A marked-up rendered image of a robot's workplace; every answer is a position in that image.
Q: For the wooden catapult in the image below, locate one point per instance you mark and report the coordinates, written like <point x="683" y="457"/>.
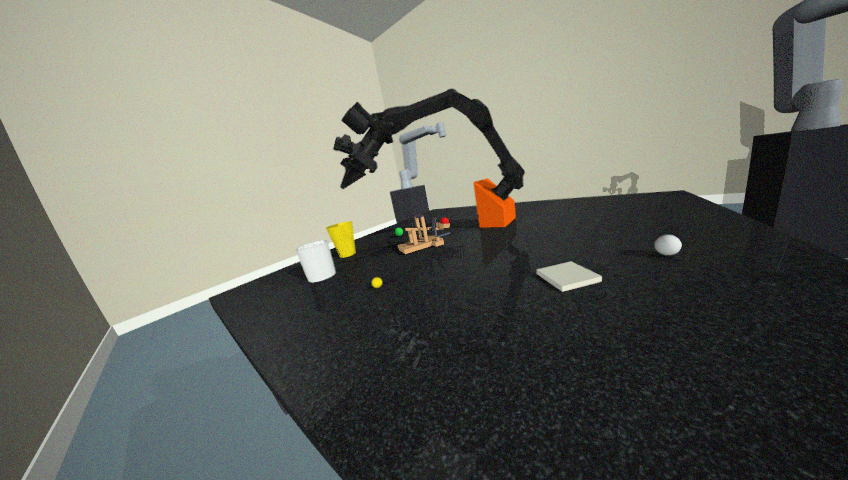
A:
<point x="416" y="244"/>

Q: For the white cup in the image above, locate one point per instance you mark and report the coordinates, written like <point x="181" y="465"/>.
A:
<point x="316" y="260"/>

